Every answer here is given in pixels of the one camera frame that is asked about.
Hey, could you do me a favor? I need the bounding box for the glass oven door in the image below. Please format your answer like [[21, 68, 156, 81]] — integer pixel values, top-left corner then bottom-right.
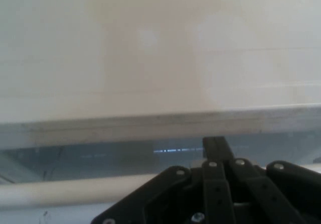
[[0, 103, 321, 184]]

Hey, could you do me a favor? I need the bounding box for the white oven door handle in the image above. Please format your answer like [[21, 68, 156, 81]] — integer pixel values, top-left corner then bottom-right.
[[0, 175, 164, 209]]

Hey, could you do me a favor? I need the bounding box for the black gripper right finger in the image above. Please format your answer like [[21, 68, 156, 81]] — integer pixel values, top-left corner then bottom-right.
[[217, 136, 321, 224]]

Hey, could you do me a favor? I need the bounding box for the cream toaster oven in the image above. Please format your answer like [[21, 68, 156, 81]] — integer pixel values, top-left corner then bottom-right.
[[0, 0, 321, 209]]

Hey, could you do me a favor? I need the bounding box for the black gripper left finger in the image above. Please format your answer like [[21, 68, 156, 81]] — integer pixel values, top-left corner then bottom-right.
[[91, 136, 236, 224]]

